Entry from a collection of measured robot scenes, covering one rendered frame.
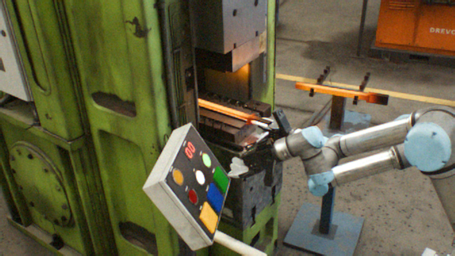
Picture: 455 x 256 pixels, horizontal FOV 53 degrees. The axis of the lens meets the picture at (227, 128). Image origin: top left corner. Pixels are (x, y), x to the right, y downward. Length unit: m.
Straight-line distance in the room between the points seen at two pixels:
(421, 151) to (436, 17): 4.03
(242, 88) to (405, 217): 1.44
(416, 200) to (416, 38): 2.44
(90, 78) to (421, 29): 3.99
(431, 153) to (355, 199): 1.95
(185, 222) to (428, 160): 0.72
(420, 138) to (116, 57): 1.15
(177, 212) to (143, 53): 0.58
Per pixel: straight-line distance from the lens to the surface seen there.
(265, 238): 2.63
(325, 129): 2.42
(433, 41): 5.34
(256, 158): 1.53
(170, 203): 1.41
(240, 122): 2.02
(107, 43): 1.87
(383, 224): 3.06
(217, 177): 1.63
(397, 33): 5.34
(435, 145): 1.27
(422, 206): 3.26
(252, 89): 2.27
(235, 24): 1.77
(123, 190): 2.28
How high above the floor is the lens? 2.02
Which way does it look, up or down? 31 degrees down
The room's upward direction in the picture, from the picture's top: 2 degrees counter-clockwise
